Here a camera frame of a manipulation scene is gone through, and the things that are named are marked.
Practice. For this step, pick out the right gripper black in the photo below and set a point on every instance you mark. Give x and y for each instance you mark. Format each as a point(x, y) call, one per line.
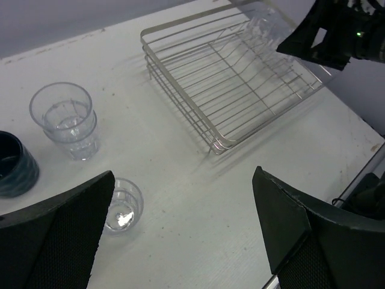
point(353, 29)

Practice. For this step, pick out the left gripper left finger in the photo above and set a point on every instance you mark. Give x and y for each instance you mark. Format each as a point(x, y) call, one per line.
point(52, 244)

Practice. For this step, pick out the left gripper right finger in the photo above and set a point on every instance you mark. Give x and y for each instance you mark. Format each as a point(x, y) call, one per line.
point(319, 234)

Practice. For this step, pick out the dark blue mug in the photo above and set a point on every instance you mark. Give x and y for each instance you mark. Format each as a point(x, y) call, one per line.
point(19, 169)

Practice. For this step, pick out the clear plastic cup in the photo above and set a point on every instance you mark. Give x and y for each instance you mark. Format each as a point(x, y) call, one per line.
point(78, 145)
point(125, 209)
point(64, 111)

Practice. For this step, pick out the wire dish rack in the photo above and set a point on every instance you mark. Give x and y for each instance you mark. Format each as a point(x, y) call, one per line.
point(222, 71)

